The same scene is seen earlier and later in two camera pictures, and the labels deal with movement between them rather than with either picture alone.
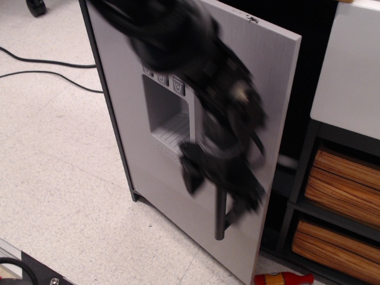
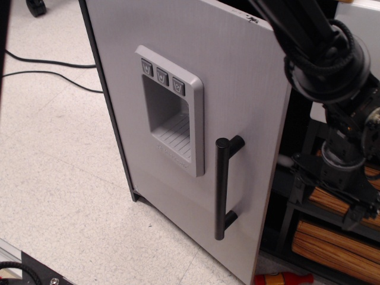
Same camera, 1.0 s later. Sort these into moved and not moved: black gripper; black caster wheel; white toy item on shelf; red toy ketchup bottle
Moved: black gripper
Not moved: red toy ketchup bottle; black caster wheel; white toy item on shelf
